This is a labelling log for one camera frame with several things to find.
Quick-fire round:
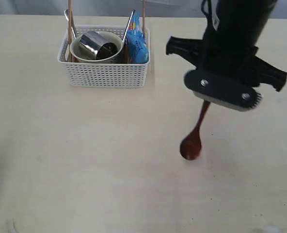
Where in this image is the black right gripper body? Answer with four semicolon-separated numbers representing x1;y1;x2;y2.
166;36;287;112

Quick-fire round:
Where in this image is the dark red wooden spoon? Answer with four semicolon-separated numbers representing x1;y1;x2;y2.
180;100;210;161

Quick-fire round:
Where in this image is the cream ceramic bowl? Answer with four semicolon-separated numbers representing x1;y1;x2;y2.
70;31;125;64

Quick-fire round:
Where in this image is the white perforated plastic basket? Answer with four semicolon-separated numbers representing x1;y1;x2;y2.
57;25;151;88

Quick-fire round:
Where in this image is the wooden chopstick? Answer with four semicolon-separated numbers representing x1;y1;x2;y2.
142;0;145;37
68;0;73;62

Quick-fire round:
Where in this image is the blue chips bag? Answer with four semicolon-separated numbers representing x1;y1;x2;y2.
126;12;149;64

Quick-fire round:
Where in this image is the brown wooden plate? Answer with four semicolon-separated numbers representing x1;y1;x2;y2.
72;43;130;64

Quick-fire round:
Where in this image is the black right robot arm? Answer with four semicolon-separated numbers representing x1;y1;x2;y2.
166;0;287;112

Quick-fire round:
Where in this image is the steel fork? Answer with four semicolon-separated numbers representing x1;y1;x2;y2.
64;9;77;39

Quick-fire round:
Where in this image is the shiny steel cup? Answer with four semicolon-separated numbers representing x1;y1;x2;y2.
79;31;118;60

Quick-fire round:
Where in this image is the steel knife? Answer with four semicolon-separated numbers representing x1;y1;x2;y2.
122;9;136;44

